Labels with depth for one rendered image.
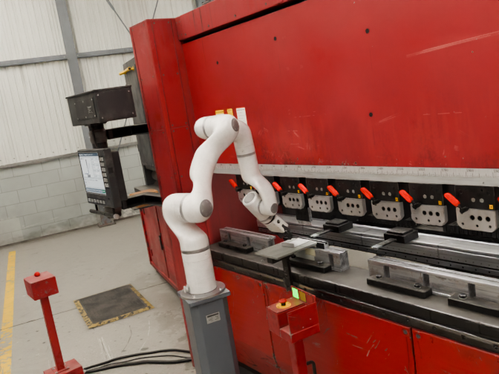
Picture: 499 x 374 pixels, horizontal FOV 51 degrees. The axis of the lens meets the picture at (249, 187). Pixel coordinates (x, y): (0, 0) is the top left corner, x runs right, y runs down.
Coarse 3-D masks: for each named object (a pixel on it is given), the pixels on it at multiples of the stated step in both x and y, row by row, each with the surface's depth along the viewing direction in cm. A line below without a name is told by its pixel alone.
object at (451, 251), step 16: (288, 224) 319; (304, 224) 307; (320, 224) 301; (336, 240) 289; (352, 240) 278; (368, 240) 268; (384, 240) 260; (416, 240) 246; (432, 240) 242; (448, 240) 239; (464, 240) 236; (400, 256) 254; (416, 256) 247; (432, 256) 239; (448, 256) 232; (464, 256) 225; (480, 256) 219; (496, 256) 214; (480, 272) 221; (496, 272) 215
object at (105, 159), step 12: (108, 156) 307; (108, 168) 307; (120, 168) 315; (84, 180) 343; (108, 180) 308; (120, 180) 315; (108, 192) 313; (120, 192) 316; (96, 204) 335; (108, 204) 317; (120, 204) 313
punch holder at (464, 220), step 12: (456, 192) 191; (468, 192) 187; (480, 192) 183; (492, 192) 179; (468, 204) 188; (480, 204) 184; (492, 204) 180; (468, 216) 189; (480, 216) 185; (492, 216) 181; (468, 228) 190; (480, 228) 186; (492, 228) 182
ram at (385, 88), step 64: (320, 0) 222; (384, 0) 197; (448, 0) 177; (192, 64) 313; (256, 64) 265; (320, 64) 230; (384, 64) 203; (448, 64) 182; (256, 128) 277; (320, 128) 239; (384, 128) 210; (448, 128) 188
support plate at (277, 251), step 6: (288, 240) 273; (270, 246) 268; (276, 246) 266; (282, 246) 265; (300, 246) 260; (306, 246) 259; (258, 252) 261; (264, 252) 259; (270, 252) 258; (276, 252) 256; (282, 252) 255; (288, 252) 253; (294, 252) 254; (276, 258) 248
